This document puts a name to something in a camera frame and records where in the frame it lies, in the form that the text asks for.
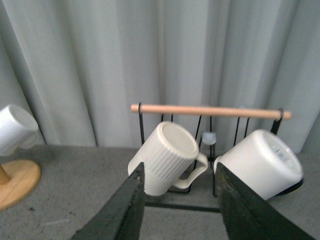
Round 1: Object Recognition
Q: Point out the black wire mug rack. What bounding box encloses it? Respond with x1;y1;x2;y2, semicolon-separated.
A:
130;101;304;214

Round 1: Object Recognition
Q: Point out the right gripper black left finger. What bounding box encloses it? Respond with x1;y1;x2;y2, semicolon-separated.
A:
71;163;146;240

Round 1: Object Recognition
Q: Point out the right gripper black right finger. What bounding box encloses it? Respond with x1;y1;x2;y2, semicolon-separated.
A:
215;162;314;240

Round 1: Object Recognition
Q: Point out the white rounded mug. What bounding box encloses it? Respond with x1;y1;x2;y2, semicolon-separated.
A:
213;129;303;200

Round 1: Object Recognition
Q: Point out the wooden mug tree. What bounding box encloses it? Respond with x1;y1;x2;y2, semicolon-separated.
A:
0;159;42;211

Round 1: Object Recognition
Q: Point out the cream ribbed mug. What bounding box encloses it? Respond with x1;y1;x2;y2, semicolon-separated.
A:
127;121;209;197

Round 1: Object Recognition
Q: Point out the grey curtain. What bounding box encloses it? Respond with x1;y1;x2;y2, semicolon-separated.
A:
0;0;320;153

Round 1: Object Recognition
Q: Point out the white smooth mug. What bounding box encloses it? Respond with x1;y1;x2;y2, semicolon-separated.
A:
0;104;39;156

